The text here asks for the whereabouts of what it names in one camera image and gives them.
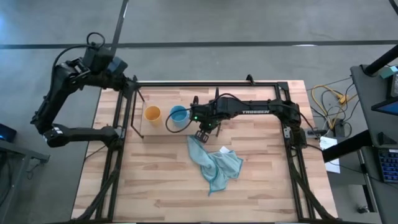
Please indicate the black power strip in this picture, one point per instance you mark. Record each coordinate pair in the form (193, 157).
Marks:
(314, 132)

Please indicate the black device blue light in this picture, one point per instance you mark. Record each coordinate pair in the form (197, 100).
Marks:
(7, 133)

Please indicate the white paper sheet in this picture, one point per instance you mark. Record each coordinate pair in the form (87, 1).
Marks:
(328, 142)

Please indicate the silver metal bracket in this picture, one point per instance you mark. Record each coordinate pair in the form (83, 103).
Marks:
(286, 132)

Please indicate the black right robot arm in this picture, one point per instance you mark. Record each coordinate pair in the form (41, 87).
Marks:
(258, 109)

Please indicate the grey metal side table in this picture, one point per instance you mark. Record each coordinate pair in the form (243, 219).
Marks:
(18, 155)

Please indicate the small teal box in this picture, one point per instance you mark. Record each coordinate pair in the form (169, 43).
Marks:
(388, 71)

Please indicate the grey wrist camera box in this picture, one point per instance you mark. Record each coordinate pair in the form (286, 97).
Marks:
(117, 66)

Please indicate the black camera support beam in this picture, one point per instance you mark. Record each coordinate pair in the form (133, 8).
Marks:
(348, 146)
(382, 60)

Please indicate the light blue microfibre cloth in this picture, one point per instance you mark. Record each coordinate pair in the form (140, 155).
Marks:
(214, 165)

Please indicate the desk caster wheel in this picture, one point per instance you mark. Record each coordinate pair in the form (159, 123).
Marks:
(363, 209)

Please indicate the yellow plastic cup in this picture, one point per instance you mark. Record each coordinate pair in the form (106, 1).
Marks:
(152, 114)

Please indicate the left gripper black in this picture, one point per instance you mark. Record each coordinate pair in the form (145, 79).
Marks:
(112, 81)

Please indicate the black clamp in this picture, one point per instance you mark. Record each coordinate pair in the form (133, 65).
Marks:
(249, 79)
(135, 78)

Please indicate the dark office desk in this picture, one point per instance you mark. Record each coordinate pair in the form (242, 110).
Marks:
(363, 102)

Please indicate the blue ceramic mug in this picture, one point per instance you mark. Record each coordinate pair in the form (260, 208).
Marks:
(179, 117)

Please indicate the black aluminium table frame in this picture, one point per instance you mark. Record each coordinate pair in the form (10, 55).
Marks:
(186, 84)

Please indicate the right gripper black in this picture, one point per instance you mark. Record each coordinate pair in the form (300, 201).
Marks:
(205, 116)

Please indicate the dark laptop computer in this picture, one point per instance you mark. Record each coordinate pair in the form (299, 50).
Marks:
(390, 107)

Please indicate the white paper tag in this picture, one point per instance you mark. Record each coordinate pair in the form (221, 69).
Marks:
(224, 150)

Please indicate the black computer keyboard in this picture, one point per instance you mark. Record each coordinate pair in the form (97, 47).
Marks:
(388, 165)

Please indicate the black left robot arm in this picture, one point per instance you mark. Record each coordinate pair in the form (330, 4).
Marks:
(77, 134)

